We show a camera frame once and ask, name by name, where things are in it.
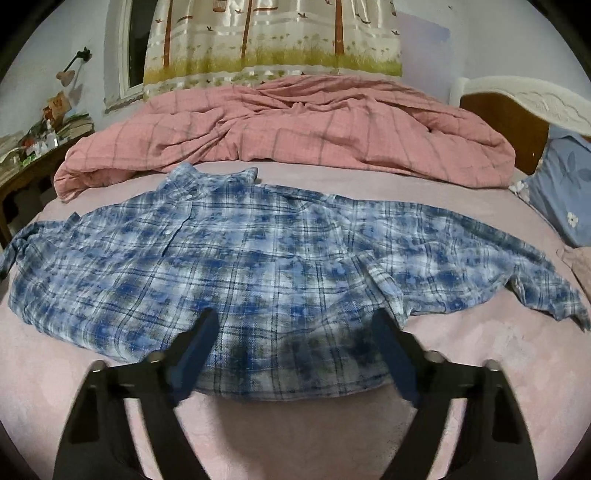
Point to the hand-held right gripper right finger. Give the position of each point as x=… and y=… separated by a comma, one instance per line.
x=397, y=355

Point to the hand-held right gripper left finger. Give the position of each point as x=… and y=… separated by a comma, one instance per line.
x=194, y=355

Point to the blue plaid shirt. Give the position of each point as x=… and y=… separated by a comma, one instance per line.
x=277, y=258

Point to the bed with pink sheet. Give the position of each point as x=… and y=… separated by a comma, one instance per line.
x=461, y=369

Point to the pink cloth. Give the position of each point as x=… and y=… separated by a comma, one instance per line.
x=577, y=267

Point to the blue floral pillow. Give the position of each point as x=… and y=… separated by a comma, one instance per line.
x=558, y=184

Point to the wooden desk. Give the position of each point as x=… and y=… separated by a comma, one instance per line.
x=18, y=184

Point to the pink checked quilt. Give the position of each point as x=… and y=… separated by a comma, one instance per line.
x=300, y=129

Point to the stack of books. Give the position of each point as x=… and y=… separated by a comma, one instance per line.
x=76, y=127

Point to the white and wooden headboard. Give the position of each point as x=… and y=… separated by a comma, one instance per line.
x=508, y=120

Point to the clear bottle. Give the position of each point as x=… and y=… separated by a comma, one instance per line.
x=50, y=136

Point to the white framed window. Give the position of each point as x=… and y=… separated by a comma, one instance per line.
x=134, y=46

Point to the tree print curtain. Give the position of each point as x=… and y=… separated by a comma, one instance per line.
x=277, y=46

